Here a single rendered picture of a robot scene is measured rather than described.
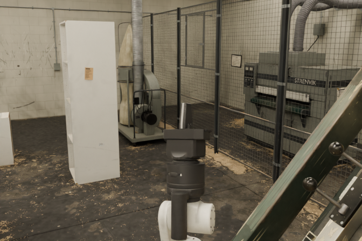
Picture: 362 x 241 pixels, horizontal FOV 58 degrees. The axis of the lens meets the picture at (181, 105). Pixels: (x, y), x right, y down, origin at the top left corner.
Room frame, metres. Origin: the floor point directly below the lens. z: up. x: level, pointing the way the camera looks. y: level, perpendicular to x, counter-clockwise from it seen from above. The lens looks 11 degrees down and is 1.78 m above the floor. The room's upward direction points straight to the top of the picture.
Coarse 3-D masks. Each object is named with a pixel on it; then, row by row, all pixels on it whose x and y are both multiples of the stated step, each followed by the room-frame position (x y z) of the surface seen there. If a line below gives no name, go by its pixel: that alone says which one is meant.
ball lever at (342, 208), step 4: (304, 180) 0.81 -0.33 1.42; (308, 180) 0.81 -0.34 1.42; (312, 180) 0.80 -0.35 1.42; (304, 184) 0.81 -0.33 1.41; (308, 184) 0.80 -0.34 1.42; (312, 184) 0.80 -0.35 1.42; (316, 184) 0.80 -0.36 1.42; (304, 188) 0.81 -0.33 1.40; (308, 188) 0.80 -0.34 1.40; (312, 188) 0.80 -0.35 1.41; (316, 188) 0.80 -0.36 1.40; (320, 192) 0.80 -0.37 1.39; (324, 196) 0.80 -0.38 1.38; (328, 196) 0.80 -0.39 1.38; (328, 200) 0.80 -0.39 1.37; (332, 200) 0.79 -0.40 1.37; (336, 204) 0.79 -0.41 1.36; (344, 204) 0.78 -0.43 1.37; (340, 208) 0.78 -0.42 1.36; (344, 208) 0.78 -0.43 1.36; (348, 208) 0.78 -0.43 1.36; (340, 212) 0.78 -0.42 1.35; (344, 212) 0.77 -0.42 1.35
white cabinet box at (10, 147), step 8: (0, 112) 4.97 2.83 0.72; (8, 112) 4.97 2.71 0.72; (0, 120) 4.57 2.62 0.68; (8, 120) 4.62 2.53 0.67; (0, 128) 4.57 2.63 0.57; (8, 128) 4.61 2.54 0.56; (0, 136) 4.56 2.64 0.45; (8, 136) 4.61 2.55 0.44; (0, 144) 4.56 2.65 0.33; (8, 144) 4.60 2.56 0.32; (0, 152) 4.55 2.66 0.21; (8, 152) 4.60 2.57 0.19; (0, 160) 4.55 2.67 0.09; (8, 160) 4.59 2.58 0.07
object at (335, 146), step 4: (332, 144) 0.83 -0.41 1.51; (336, 144) 0.83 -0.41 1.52; (340, 144) 0.83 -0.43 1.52; (332, 148) 0.83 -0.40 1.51; (336, 148) 0.82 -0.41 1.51; (340, 148) 0.82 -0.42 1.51; (332, 152) 0.83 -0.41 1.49; (336, 152) 0.82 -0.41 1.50; (340, 152) 0.82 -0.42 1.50; (344, 152) 0.83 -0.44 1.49; (344, 156) 0.83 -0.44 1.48; (348, 156) 0.82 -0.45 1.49; (352, 160) 0.82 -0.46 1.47; (356, 164) 0.82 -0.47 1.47; (360, 164) 0.81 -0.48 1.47
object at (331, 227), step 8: (360, 208) 0.77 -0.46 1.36; (360, 216) 0.77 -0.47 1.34; (328, 224) 0.80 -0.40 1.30; (336, 224) 0.78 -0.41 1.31; (352, 224) 0.76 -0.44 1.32; (320, 232) 0.79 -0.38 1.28; (328, 232) 0.78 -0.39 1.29; (336, 232) 0.76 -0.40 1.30; (344, 232) 0.76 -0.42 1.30; (352, 232) 0.76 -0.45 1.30; (320, 240) 0.78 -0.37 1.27; (328, 240) 0.76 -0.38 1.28; (336, 240) 0.75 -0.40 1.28; (344, 240) 0.76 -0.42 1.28
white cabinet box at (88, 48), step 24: (72, 24) 3.92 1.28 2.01; (96, 24) 4.05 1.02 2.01; (72, 48) 3.91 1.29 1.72; (96, 48) 4.04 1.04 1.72; (72, 72) 3.91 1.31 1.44; (96, 72) 4.03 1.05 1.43; (72, 96) 3.90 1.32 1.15; (96, 96) 4.03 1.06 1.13; (72, 120) 3.89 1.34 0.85; (96, 120) 4.02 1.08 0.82; (72, 144) 4.44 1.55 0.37; (96, 144) 4.01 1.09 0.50; (72, 168) 4.40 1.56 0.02; (96, 168) 4.01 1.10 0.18
